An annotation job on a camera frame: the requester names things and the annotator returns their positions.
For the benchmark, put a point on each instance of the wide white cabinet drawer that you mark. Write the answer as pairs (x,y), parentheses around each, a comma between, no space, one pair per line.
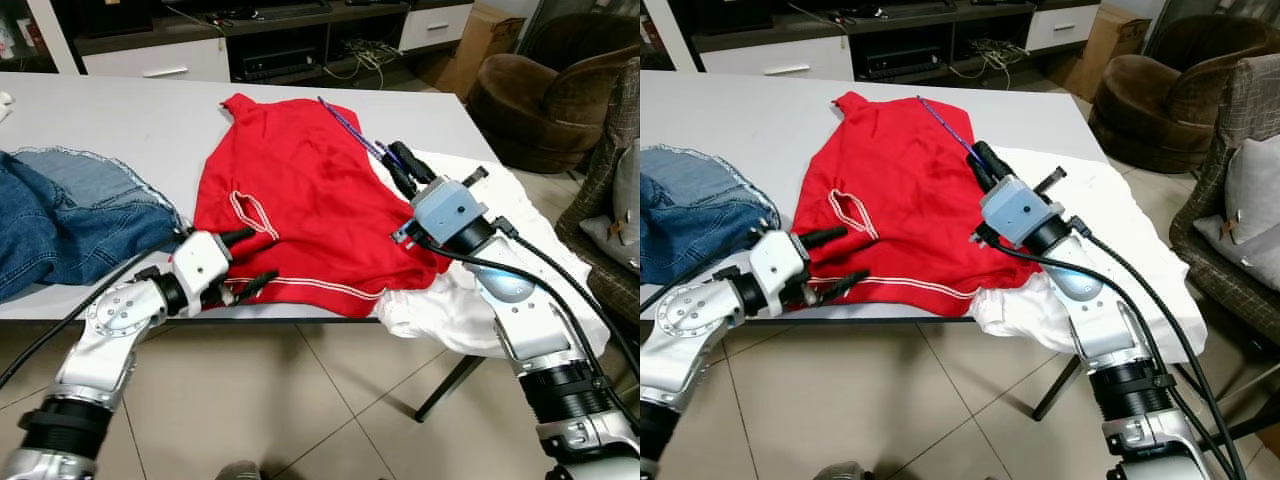
(770,57)
(150,60)

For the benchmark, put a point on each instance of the small white cabinet drawer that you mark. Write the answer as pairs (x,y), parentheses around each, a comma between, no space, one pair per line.
(435,27)
(1062,27)

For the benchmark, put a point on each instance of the red shirt white trim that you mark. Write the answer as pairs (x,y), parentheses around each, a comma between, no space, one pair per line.
(300,180)
(900,170)

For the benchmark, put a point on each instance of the blue denim jacket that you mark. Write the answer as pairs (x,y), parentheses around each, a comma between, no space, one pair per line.
(700,220)
(70,230)

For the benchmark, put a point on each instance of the tall cardboard box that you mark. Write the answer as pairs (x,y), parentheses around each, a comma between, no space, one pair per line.
(480,45)
(1110,50)

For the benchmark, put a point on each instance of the grey wicker chair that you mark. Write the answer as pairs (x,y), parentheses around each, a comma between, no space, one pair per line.
(1255,100)
(620,100)

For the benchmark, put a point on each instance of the cream trousers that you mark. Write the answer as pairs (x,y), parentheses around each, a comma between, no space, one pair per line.
(5,105)

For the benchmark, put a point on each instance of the brown armchair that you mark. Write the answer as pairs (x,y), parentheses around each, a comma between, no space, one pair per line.
(540,110)
(1160,110)

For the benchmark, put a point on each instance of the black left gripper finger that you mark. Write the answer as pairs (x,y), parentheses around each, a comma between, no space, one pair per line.
(822,238)
(260,282)
(238,237)
(846,282)

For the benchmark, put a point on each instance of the black table leg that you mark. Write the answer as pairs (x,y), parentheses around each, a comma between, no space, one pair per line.
(1058,388)
(445,390)

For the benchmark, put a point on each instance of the white TV cabinet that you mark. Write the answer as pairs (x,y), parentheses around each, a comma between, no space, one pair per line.
(55,40)
(672,35)

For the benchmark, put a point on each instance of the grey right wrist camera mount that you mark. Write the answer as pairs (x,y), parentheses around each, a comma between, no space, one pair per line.
(1020,210)
(448,210)

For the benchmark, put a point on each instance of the black AV receiver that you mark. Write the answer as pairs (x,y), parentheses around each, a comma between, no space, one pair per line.
(280,65)
(903,63)

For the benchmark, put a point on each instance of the grey left robot foot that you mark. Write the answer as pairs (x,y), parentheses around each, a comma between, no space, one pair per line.
(838,472)
(238,472)

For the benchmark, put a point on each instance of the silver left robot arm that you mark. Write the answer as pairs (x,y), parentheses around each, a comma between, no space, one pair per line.
(700,315)
(120,310)

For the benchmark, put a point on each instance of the purple clothes hanger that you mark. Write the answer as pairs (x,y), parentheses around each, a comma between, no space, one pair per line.
(350,125)
(945,122)

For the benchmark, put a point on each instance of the grey cushion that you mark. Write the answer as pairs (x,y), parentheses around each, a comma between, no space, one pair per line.
(1250,200)
(620,210)

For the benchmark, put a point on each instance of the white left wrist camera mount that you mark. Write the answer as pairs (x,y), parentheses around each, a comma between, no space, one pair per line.
(200,262)
(778,265)

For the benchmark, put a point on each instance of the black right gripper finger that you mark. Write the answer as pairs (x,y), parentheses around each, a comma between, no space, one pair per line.
(402,180)
(412,162)
(983,177)
(992,160)

